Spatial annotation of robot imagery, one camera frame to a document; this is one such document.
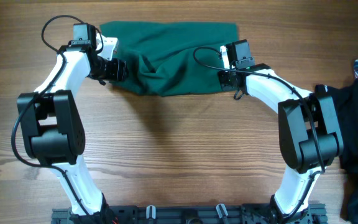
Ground green cloth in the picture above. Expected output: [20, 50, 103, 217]
[100, 21, 239, 96]

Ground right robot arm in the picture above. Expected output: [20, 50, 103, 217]
[218, 40, 344, 219]

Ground black mounting rail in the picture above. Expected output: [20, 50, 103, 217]
[50, 203, 328, 224]

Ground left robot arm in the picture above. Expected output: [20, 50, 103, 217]
[16, 22, 129, 218]

